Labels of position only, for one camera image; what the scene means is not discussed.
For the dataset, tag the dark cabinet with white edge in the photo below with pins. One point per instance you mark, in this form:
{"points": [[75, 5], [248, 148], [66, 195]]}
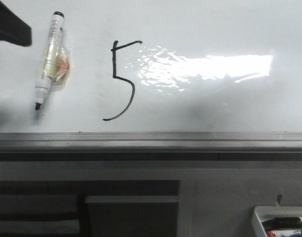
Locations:
{"points": [[133, 216]]}

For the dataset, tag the black marker in tray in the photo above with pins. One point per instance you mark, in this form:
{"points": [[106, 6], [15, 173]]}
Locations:
{"points": [[283, 223]]}

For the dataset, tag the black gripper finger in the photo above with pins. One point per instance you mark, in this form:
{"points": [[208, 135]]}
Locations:
{"points": [[13, 29]]}

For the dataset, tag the metal tray hook left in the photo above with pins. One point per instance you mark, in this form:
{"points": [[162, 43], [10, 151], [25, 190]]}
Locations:
{"points": [[278, 200]]}

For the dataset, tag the red-capped marker in tray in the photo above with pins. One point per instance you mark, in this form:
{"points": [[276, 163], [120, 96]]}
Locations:
{"points": [[284, 233]]}

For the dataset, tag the white black-tipped whiteboard marker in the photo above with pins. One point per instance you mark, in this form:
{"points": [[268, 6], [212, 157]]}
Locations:
{"points": [[55, 65]]}

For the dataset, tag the white marker tray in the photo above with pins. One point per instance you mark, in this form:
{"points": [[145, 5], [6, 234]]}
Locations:
{"points": [[264, 213]]}

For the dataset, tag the grey aluminium whiteboard frame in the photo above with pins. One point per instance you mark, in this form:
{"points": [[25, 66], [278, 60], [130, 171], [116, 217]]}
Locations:
{"points": [[151, 146]]}

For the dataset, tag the white whiteboard surface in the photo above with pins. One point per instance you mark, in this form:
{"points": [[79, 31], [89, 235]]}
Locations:
{"points": [[160, 65]]}

